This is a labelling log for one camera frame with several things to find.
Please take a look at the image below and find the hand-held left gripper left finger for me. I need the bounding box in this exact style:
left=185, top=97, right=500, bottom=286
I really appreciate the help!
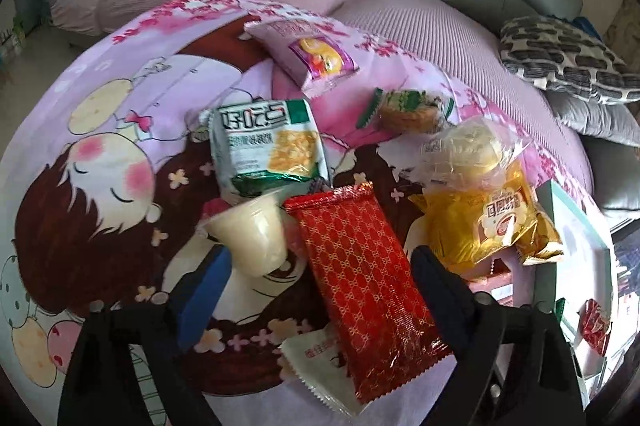
left=57, top=248, right=233, bottom=426

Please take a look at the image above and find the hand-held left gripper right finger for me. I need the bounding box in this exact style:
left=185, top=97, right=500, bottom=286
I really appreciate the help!
left=409, top=245, right=586, bottom=426

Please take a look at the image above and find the yellow snack packet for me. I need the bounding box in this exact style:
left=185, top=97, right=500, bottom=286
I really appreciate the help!
left=409, top=161, right=563, bottom=277

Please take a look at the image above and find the red patterned snack packet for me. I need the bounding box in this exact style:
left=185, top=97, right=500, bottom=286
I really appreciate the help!
left=282, top=182, right=448, bottom=404

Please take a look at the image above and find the pudding cup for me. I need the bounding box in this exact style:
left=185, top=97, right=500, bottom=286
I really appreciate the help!
left=200, top=188, right=296, bottom=277

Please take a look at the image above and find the white snack packet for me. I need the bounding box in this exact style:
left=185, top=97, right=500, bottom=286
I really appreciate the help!
left=280, top=323, right=366, bottom=417

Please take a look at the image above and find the clear bread bag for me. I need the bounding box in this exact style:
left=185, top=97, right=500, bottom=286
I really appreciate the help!
left=417, top=116, right=538, bottom=197

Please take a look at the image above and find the teal box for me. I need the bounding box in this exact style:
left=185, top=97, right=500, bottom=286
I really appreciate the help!
left=470, top=181, right=616, bottom=382

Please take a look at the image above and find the green white cookie packet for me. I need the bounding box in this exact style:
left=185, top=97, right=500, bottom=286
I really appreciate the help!
left=200, top=100, right=333, bottom=199

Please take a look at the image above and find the pink cake roll packet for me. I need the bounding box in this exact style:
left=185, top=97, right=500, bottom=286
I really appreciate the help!
left=244, top=17, right=361, bottom=99

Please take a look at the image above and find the small red snack packet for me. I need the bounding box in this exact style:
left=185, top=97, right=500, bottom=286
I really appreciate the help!
left=580, top=298, right=612, bottom=354

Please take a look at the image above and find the printed cartoon blanket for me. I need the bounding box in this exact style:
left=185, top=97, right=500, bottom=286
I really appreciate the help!
left=0, top=0, right=616, bottom=426

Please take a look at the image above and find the grey pillow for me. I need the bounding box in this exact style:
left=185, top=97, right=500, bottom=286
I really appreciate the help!
left=547, top=88, right=640, bottom=139

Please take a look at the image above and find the black white patterned pillow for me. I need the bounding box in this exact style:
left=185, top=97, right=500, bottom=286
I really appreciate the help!
left=500, top=16, right=640, bottom=104

